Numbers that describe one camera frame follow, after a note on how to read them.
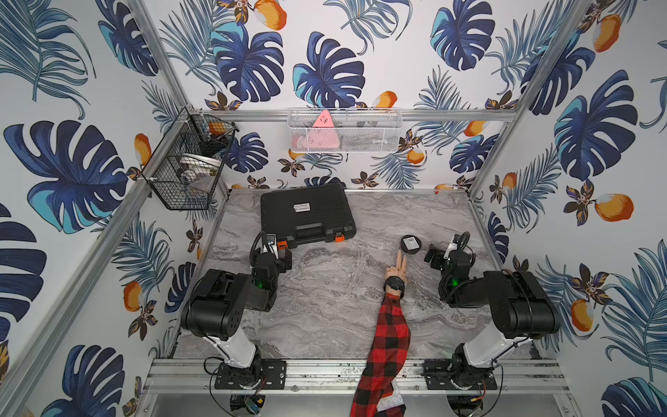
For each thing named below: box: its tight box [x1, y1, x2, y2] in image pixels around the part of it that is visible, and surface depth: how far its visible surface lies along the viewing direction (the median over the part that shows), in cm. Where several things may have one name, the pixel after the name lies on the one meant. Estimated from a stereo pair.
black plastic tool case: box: [260, 183, 357, 250], surface depth 103 cm
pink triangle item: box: [307, 109, 340, 149], surface depth 92 cm
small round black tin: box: [399, 234, 423, 256], surface depth 103 cm
